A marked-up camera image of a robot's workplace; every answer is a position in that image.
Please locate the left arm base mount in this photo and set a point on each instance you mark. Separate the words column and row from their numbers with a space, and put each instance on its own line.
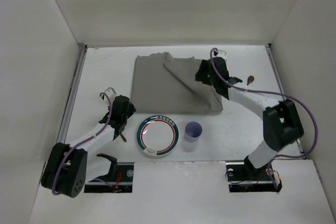
column 120, row 182

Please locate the left aluminium table rail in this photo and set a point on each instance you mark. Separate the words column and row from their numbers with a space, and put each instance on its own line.
column 63, row 128

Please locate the white plate green red rim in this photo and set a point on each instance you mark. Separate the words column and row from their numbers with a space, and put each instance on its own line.
column 157, row 136

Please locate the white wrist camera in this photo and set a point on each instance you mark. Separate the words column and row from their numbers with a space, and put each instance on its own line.
column 110, row 92
column 221, row 53

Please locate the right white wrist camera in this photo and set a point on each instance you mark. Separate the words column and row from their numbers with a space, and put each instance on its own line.
column 221, row 53

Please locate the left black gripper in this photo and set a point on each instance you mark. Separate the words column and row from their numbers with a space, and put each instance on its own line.
column 117, row 125

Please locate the brown wooden fork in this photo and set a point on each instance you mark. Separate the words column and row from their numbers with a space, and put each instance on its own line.
column 124, row 139

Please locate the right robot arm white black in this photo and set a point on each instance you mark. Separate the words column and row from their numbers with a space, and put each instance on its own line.
column 281, row 122

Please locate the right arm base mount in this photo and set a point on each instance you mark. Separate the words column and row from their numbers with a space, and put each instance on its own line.
column 242, row 180

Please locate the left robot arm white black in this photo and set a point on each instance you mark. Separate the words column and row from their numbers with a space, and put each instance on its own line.
column 70, row 166

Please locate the grey cloth placemat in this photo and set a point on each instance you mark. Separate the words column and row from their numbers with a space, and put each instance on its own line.
column 163, row 84

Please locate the lilac plastic cup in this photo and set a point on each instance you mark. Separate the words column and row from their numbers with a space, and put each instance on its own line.
column 193, row 131

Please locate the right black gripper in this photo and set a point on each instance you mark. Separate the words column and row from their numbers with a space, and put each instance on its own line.
column 203, row 72

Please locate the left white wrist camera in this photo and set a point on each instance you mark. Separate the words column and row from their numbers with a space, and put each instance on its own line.
column 110, row 92

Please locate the brown wooden spoon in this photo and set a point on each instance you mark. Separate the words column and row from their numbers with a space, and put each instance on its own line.
column 250, row 80

